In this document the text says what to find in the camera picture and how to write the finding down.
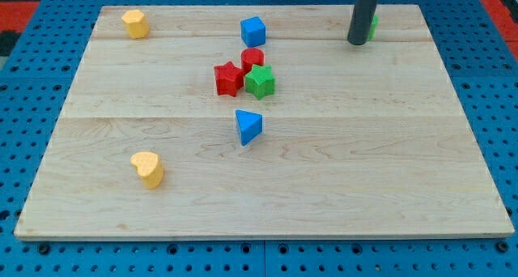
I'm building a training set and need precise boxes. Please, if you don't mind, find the green star block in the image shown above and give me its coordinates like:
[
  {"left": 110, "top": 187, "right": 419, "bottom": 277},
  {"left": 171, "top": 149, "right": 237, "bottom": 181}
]
[{"left": 244, "top": 65, "right": 275, "bottom": 100}]

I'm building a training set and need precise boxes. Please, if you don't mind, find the red star block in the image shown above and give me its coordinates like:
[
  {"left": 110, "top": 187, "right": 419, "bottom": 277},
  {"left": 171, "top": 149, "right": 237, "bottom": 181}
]
[{"left": 214, "top": 61, "right": 244, "bottom": 97}]

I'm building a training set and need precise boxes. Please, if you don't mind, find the blue triangle block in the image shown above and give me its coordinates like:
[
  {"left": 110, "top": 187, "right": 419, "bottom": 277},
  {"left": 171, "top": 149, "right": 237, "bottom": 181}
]
[{"left": 235, "top": 109, "right": 263, "bottom": 146}]

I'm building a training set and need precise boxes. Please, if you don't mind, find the light wooden board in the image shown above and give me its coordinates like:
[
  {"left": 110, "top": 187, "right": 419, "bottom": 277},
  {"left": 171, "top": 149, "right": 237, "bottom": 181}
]
[{"left": 15, "top": 5, "right": 515, "bottom": 241}]

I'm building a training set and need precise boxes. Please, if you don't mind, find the red cylinder block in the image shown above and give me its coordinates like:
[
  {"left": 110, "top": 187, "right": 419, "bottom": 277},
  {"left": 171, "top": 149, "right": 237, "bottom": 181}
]
[{"left": 240, "top": 48, "right": 265, "bottom": 75}]

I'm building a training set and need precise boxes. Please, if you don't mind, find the blue cube block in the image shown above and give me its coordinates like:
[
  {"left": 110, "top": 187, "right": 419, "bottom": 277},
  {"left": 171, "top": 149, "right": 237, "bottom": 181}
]
[{"left": 240, "top": 16, "right": 266, "bottom": 48}]

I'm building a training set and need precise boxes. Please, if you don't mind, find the yellow heart block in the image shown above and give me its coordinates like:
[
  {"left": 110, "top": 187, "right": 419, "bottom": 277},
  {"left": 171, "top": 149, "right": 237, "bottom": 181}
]
[{"left": 130, "top": 151, "right": 164, "bottom": 190}]

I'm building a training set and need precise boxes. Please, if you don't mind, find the green block behind rod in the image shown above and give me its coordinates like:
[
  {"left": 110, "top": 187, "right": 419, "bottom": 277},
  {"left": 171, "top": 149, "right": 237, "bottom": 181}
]
[{"left": 367, "top": 15, "right": 378, "bottom": 41}]

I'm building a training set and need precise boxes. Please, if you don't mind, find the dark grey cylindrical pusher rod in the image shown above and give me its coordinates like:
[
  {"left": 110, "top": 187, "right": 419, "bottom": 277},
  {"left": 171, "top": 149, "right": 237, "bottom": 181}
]
[{"left": 347, "top": 0, "right": 378, "bottom": 45}]

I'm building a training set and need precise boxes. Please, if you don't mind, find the yellow hexagon block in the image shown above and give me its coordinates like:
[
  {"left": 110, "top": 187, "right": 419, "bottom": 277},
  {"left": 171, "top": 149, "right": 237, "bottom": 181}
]
[{"left": 121, "top": 10, "right": 149, "bottom": 39}]

